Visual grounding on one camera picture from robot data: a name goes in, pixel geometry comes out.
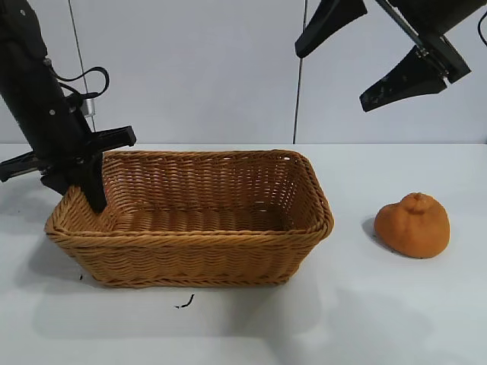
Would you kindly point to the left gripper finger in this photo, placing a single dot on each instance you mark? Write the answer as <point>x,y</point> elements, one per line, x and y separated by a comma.
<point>57,180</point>
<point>94,182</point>

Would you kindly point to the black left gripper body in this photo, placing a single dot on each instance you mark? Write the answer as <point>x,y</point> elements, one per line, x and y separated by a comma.
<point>61,144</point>

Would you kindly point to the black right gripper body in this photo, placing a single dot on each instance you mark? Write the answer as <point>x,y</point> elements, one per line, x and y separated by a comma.
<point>437,15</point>

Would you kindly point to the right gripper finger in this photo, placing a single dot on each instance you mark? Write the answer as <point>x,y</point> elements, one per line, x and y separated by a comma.
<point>331,19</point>
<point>407,83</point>

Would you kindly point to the woven wicker rectangular basket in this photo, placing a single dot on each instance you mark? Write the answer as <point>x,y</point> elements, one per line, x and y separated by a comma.
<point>190,251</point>

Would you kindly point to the bumpy orange fruit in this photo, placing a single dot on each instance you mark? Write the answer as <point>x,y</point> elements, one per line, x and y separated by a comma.
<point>412,232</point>

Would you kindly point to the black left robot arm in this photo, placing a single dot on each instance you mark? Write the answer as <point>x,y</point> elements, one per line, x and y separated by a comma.
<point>26,64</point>

